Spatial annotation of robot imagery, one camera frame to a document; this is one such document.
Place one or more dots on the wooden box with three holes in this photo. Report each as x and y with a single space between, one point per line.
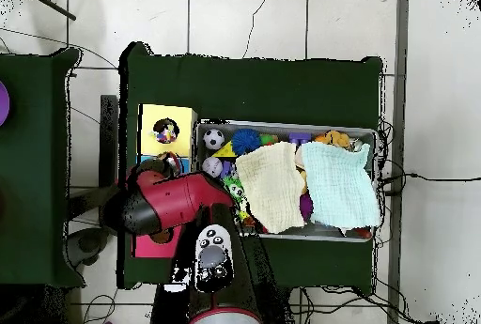
150 113

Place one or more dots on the black post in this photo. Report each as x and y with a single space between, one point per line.
109 132

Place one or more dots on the orange plush toy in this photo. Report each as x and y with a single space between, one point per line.
334 138

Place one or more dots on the small soccer ball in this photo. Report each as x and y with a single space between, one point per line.
213 138

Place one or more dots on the colourful patterned cloth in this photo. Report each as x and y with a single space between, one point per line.
166 134

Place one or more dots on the light blue waffle cloth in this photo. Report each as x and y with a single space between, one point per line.
338 188

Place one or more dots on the purple round disc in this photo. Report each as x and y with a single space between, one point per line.
3 104

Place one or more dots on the grey round base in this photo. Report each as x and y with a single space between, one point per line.
88 243

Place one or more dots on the dark green table cloth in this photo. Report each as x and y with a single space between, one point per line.
34 170
244 87

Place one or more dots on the dark rod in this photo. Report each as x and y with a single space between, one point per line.
56 10

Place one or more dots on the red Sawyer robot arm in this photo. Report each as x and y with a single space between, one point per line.
173 198

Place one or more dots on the cream waffle cloth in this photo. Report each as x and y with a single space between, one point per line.
270 185

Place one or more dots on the shallow metal mesh bin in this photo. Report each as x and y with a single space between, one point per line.
300 126

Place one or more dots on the purple rubber toy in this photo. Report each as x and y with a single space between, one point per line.
306 205

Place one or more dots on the white baseball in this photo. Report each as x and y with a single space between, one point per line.
212 166

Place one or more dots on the blue spiky ball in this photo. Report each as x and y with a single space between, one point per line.
246 140

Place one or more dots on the green spiky toy with eyes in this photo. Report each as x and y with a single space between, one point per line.
236 190

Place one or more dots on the yellow cheese wedge toy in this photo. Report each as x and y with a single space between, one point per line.
227 152

